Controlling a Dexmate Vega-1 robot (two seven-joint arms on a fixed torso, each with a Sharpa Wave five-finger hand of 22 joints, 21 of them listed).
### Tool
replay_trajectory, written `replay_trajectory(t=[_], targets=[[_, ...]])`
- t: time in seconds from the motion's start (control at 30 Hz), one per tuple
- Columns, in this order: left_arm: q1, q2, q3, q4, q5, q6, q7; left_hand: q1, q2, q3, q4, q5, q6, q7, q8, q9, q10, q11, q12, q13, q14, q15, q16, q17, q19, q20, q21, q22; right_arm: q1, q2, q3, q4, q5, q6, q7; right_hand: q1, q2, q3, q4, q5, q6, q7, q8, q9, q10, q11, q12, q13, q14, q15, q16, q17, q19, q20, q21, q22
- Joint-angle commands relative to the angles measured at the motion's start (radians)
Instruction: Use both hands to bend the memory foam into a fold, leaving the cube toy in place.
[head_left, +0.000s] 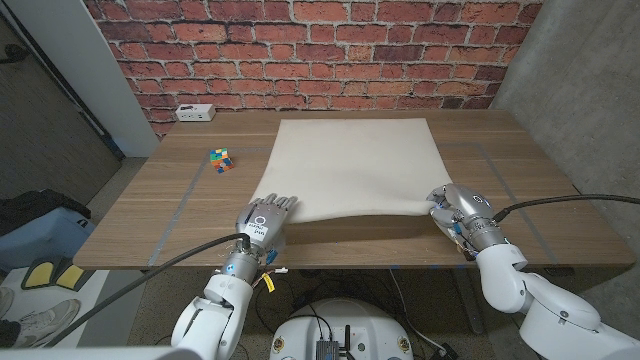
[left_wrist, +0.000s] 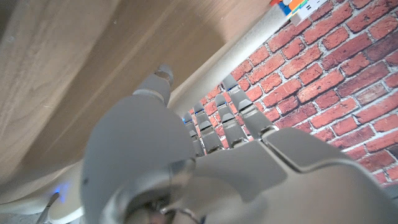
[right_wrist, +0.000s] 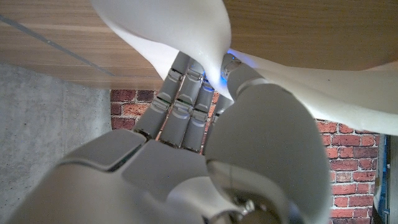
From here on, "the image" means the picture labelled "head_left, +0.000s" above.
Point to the white robot torso edge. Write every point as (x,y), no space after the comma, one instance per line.
(100,354)

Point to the white floor mat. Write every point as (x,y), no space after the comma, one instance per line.
(95,282)

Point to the yellow and black foot pedal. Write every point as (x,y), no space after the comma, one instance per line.
(40,274)

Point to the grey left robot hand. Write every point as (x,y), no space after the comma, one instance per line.
(262,225)

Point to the white door frame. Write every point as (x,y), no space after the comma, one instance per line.
(90,65)

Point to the cream memory foam sheet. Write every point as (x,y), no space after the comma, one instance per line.
(350,165)

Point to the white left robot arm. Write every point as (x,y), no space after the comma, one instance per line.
(220,310)

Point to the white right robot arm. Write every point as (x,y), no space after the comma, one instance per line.
(550,310)

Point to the multicolour puzzle cube toy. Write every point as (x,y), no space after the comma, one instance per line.
(221,160)

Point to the grey electronics box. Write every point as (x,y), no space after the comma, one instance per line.
(327,350)

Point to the white power strip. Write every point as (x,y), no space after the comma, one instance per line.
(195,113)

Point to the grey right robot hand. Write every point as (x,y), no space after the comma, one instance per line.
(465,210)

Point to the black cloth bag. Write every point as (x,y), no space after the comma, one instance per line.
(30,205)

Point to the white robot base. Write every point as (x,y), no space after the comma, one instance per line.
(370,325)

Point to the red brick printed backdrop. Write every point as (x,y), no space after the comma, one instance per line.
(300,50)

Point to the black antenna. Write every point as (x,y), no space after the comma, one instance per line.
(347,340)

